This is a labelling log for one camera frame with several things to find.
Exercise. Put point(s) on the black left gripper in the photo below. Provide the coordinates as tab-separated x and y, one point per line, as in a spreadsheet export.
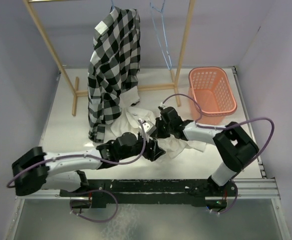
151	150

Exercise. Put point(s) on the black white checkered shirt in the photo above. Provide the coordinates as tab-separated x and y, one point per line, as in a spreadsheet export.
113	68

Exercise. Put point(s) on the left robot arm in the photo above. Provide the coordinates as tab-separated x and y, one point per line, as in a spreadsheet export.
36	169

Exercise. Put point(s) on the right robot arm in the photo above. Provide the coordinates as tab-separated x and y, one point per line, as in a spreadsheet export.
234	145

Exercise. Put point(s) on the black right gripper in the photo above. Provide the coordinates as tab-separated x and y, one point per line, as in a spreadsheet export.
158	129

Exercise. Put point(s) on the pink plastic laundry basket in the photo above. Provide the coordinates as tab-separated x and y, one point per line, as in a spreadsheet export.
210	88

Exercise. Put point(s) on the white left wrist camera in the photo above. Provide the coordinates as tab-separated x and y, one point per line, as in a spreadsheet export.
146	127

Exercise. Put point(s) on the light blue wire hanger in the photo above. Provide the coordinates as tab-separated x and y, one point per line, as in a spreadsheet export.
157	15

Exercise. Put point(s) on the wooden clothes rack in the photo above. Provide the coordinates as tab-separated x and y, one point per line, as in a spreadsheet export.
66	28

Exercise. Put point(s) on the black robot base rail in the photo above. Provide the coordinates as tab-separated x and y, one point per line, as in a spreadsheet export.
194	192

